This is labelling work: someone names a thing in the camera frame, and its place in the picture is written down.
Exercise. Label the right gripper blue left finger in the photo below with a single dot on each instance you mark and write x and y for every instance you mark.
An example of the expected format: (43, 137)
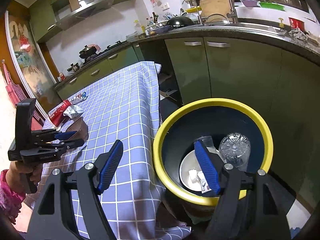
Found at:
(107, 164)

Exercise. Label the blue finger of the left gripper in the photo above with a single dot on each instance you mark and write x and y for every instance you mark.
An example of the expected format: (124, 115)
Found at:
(64, 135)

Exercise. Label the black wok with lid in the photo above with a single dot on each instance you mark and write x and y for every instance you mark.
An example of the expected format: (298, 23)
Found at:
(88, 51)

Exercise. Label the red soda can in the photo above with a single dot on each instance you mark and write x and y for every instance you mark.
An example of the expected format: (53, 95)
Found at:
(56, 115)

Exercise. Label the wooden cutting board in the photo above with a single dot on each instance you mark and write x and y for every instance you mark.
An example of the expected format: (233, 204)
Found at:
(210, 7)

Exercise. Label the red jar on counter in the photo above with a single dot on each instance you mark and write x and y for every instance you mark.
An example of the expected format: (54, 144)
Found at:
(62, 76)

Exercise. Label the black wok by sink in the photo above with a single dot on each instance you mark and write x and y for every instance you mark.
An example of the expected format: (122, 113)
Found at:
(179, 21)

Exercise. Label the yellow rimmed black trash bin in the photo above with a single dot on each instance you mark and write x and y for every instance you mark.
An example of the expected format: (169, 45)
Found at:
(215, 118)

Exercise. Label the red checkered apron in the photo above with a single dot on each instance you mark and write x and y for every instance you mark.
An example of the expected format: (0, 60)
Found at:
(16, 94)

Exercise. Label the brown plastic food tray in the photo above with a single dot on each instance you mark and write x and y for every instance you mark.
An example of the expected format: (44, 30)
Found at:
(81, 129)

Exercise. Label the clear plastic cup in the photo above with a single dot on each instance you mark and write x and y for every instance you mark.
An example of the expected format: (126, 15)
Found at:
(208, 142)

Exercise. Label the toothpaste tube with blue end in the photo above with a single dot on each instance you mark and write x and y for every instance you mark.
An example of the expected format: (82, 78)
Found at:
(78, 98)

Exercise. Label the crumpled silver snack wrapper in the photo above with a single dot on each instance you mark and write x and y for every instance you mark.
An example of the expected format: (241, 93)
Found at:
(73, 111)

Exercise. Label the small black pot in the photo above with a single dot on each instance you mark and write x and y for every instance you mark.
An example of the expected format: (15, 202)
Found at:
(73, 68)

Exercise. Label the clear plastic water bottle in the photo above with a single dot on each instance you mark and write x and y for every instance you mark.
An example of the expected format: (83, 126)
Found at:
(235, 149)

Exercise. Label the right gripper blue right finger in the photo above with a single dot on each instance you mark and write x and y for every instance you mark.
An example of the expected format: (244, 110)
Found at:
(205, 160)

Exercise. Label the white bowl in bin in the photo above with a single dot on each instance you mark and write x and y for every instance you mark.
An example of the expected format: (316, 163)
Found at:
(192, 176)

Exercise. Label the blue white checkered tablecloth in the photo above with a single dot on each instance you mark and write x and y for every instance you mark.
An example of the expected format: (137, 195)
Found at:
(125, 106)

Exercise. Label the person's left hand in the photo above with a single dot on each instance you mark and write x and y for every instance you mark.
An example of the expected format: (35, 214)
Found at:
(17, 168)

